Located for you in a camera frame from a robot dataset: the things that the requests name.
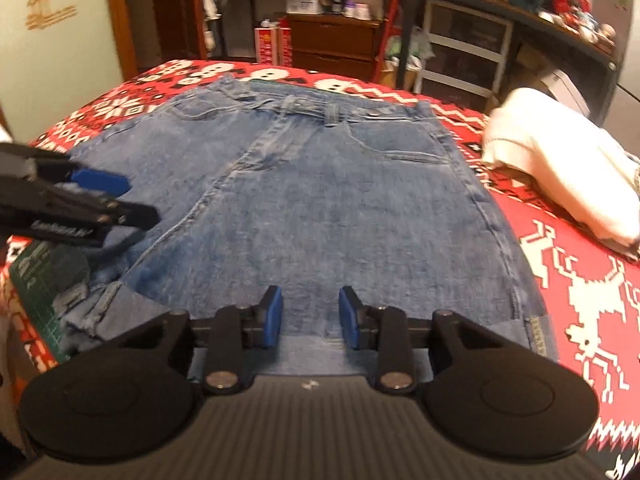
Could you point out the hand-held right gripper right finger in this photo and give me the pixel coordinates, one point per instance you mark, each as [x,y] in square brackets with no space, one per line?
[350,317]

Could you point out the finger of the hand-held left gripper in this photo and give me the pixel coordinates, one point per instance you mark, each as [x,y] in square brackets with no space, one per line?
[140,216]
[100,182]

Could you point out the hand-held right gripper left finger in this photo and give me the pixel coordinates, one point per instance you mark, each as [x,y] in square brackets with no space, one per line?
[272,317]

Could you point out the blue denim shorts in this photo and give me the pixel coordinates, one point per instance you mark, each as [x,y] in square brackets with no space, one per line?
[350,200]

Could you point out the green cutting mat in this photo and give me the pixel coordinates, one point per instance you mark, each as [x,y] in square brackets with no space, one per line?
[35,280]

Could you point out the wooden door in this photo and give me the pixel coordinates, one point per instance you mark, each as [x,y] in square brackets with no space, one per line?
[120,20]

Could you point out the red patterned blanket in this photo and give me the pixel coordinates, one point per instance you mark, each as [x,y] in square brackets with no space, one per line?
[510,210]

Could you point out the white hanging cloth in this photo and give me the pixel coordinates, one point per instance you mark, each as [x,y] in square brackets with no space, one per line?
[210,5]

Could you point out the red printed carton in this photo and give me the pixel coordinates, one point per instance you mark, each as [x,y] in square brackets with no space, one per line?
[264,45]
[283,47]

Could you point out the white knit sweater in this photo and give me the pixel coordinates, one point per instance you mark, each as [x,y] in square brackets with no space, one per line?
[550,160]

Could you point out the wooden drawer cabinet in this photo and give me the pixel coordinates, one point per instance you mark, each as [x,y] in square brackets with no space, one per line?
[330,40]

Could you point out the white printed carton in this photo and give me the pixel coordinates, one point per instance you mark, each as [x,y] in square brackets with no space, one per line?
[302,2]

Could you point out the pale green plastic bag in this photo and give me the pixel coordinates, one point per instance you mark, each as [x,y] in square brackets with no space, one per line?
[400,52]

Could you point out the white jar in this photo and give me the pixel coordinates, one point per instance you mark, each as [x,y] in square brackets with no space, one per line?
[350,11]
[363,11]

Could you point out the white plastic drawer unit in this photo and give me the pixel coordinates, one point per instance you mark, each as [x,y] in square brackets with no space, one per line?
[467,47]

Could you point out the brown cardboard box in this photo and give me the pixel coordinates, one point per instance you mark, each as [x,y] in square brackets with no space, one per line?
[530,62]

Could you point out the white open box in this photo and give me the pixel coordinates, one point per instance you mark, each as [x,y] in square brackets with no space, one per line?
[565,90]

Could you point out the grey refrigerator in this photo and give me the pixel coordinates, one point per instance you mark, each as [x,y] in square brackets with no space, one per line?
[627,110]

